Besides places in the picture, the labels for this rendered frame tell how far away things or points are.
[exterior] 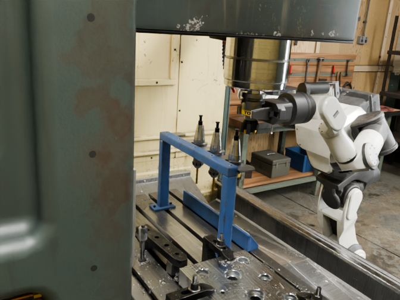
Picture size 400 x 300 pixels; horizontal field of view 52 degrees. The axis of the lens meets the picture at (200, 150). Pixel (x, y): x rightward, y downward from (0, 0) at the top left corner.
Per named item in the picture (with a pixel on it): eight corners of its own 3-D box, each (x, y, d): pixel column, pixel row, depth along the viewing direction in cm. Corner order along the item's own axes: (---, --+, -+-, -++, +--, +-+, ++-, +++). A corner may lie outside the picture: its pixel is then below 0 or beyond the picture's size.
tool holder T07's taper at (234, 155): (225, 158, 137) (227, 138, 136) (236, 156, 139) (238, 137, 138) (232, 162, 134) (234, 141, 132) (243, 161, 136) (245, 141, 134)
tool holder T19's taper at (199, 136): (190, 141, 155) (191, 123, 153) (200, 140, 157) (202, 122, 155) (197, 144, 151) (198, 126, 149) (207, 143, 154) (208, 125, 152)
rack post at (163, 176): (169, 203, 179) (172, 136, 170) (175, 208, 174) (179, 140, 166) (149, 206, 173) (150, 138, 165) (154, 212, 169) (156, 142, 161)
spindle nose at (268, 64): (209, 83, 106) (213, 34, 102) (253, 81, 115) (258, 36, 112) (255, 93, 94) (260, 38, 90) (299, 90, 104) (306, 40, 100)
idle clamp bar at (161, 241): (147, 239, 147) (148, 223, 145) (190, 276, 127) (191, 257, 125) (135, 243, 145) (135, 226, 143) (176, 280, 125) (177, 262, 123)
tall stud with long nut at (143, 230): (144, 258, 136) (145, 221, 132) (147, 262, 134) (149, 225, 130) (136, 259, 134) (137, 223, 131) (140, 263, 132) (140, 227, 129)
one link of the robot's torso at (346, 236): (338, 249, 217) (336, 171, 198) (367, 265, 203) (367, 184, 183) (318, 262, 211) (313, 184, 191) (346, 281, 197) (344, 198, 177)
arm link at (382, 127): (365, 161, 151) (374, 144, 161) (390, 155, 145) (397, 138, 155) (352, 133, 149) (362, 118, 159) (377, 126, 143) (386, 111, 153)
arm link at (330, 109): (297, 105, 119) (316, 137, 125) (321, 108, 111) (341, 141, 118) (309, 89, 121) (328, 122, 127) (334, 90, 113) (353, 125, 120)
